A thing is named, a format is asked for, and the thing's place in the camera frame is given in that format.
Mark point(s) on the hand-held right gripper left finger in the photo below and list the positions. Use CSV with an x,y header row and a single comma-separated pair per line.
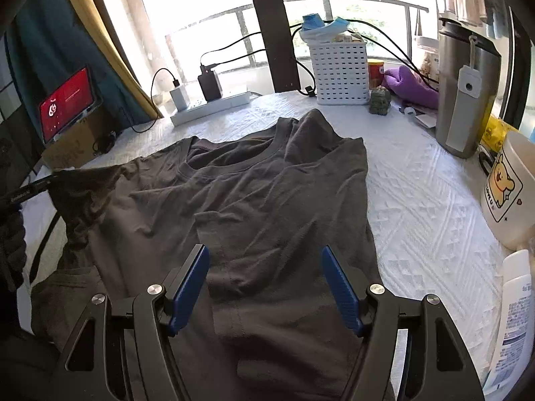
x,y
190,288

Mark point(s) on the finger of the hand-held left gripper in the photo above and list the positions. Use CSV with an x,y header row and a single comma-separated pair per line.
x,y
29,190

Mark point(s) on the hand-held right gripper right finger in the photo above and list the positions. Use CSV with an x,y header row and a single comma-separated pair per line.
x,y
340,288

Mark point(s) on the dark grey printed t-shirt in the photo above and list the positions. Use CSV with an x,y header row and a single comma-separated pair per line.
x,y
259,200

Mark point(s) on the brown cardboard box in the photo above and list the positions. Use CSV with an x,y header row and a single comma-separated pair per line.
x,y
71,146

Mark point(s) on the tablet with red screen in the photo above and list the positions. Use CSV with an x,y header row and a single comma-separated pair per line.
x,y
67,100

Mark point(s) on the white textured table cover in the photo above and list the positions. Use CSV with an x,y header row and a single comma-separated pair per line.
x,y
418,200

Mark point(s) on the teal curtain with yellow edge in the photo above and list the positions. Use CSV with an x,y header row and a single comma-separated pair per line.
x,y
54,29

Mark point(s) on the white charger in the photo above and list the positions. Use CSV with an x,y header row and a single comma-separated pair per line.
x,y
179,98

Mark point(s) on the white lotion tube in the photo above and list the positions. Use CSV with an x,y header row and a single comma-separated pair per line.
x,y
516,321

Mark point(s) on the white power strip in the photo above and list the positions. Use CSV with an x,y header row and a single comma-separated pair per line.
x,y
209,106

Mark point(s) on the small green figurine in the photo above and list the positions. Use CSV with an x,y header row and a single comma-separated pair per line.
x,y
379,100

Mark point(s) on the white mug with bear print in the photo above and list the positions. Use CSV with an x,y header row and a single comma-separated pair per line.
x,y
514,200

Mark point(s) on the black charger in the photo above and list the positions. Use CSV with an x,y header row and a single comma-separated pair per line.
x,y
210,85

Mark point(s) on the purple cloth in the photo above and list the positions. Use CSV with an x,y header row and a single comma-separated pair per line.
x,y
411,87

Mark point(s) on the red and yellow can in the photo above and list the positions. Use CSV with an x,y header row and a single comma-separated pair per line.
x,y
376,75

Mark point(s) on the white perforated plastic basket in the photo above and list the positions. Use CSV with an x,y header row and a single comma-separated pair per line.
x,y
338,71

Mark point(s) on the yellow packet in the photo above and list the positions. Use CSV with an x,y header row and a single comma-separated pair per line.
x,y
499,131

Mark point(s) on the clear plastic jar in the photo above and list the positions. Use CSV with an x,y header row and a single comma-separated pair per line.
x,y
428,62

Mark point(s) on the blue face mask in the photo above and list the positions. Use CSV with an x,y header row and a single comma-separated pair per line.
x,y
330,29

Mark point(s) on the stainless steel tumbler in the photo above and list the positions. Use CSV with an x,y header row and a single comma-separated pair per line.
x,y
449,50

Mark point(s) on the balcony railing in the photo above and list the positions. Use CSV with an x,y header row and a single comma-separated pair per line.
x,y
240,21

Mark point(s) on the dark window post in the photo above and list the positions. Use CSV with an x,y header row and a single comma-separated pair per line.
x,y
271,29

